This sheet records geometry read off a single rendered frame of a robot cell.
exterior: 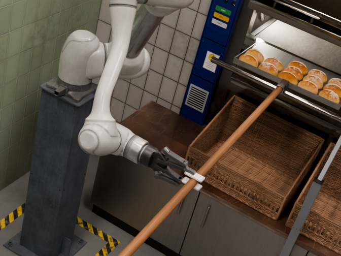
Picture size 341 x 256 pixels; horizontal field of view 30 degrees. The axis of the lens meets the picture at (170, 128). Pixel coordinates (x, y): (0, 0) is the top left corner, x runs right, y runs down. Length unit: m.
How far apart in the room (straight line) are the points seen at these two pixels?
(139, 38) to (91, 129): 0.65
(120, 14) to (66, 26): 1.34
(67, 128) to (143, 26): 0.66
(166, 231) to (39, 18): 1.31
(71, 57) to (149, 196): 1.00
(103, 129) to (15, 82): 1.38
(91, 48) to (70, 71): 0.14
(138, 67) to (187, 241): 1.08
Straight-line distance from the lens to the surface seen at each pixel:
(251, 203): 3.20
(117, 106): 4.00
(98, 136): 2.08
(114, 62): 2.23
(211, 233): 3.35
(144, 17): 2.50
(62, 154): 3.00
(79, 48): 2.76
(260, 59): 3.16
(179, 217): 3.39
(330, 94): 3.03
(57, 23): 3.52
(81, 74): 2.81
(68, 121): 2.89
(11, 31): 3.22
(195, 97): 3.64
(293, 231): 3.06
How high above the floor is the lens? 2.50
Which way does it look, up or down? 32 degrees down
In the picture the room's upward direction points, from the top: 16 degrees clockwise
